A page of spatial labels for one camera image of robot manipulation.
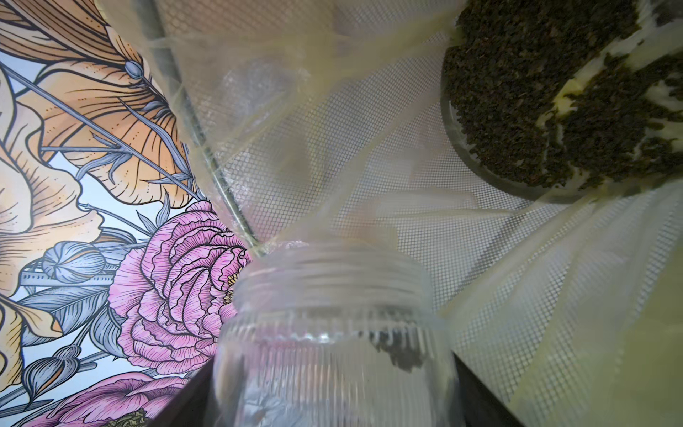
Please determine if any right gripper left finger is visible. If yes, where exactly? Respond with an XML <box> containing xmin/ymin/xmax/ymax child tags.
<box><xmin>149</xmin><ymin>362</ymin><xmax>213</xmax><ymax>427</ymax></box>

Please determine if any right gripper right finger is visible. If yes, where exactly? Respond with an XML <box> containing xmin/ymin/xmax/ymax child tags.
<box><xmin>454</xmin><ymin>355</ymin><xmax>524</xmax><ymax>427</ymax></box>

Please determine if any beige lid jar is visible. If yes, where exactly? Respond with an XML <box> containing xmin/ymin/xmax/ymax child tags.
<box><xmin>206</xmin><ymin>242</ymin><xmax>464</xmax><ymax>426</ymax></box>

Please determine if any mesh waste bin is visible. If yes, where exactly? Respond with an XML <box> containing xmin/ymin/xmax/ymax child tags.
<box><xmin>105</xmin><ymin>1</ymin><xmax>682</xmax><ymax>426</ymax></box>

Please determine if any yellow bin liner bag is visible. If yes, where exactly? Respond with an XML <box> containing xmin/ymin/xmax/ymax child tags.
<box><xmin>101</xmin><ymin>1</ymin><xmax>682</xmax><ymax>426</ymax></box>

